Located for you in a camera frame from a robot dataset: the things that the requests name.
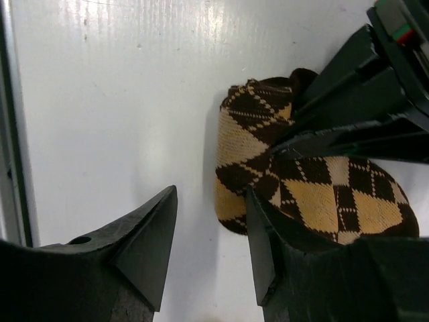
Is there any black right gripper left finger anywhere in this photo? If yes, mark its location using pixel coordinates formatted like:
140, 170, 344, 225
1, 185, 177, 321

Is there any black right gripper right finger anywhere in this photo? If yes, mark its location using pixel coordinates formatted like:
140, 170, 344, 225
246, 188, 428, 321

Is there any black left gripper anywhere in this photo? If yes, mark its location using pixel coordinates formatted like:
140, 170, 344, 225
270, 1, 428, 164

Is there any brown argyle sock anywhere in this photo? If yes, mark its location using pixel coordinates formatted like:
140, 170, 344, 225
214, 68, 420, 244

